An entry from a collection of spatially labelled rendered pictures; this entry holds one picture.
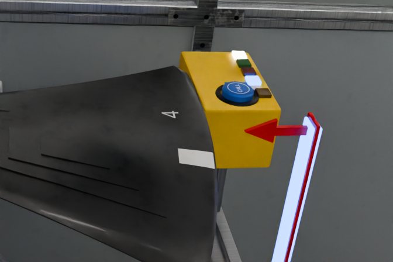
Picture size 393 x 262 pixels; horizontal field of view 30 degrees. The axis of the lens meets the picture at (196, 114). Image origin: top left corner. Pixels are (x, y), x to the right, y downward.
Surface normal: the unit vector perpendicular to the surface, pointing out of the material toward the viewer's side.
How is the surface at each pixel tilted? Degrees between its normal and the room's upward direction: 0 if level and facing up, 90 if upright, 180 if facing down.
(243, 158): 90
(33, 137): 10
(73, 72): 90
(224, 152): 90
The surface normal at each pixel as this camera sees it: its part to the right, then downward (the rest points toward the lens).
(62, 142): 0.28, -0.75
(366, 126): 0.21, 0.52
